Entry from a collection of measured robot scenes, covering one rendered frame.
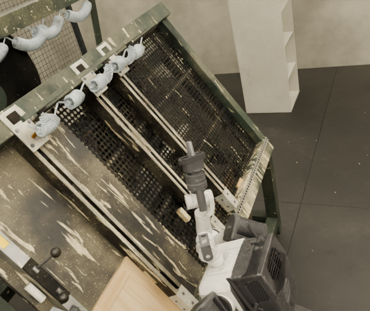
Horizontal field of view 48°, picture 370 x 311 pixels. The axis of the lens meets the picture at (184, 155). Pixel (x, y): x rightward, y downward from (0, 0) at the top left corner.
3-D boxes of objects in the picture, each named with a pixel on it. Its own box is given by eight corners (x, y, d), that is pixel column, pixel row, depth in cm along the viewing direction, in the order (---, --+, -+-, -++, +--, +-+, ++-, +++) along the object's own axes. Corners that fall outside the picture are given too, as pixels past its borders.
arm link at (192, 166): (209, 152, 175) (214, 179, 178) (196, 150, 183) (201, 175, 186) (184, 161, 169) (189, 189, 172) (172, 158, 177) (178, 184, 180)
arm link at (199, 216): (209, 186, 182) (212, 208, 190) (189, 190, 181) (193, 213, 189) (214, 195, 177) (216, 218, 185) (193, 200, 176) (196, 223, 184)
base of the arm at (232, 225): (254, 231, 181) (269, 219, 172) (254, 258, 173) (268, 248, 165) (223, 220, 178) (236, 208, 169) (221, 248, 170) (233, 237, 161)
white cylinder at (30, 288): (22, 289, 149) (39, 303, 151) (26, 287, 147) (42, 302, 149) (28, 282, 151) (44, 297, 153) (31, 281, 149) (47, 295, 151)
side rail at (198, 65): (250, 147, 312) (262, 140, 305) (151, 31, 287) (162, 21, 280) (252, 141, 318) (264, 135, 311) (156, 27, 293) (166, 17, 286)
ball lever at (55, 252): (35, 277, 149) (62, 255, 147) (27, 271, 148) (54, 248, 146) (38, 272, 152) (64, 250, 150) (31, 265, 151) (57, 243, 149)
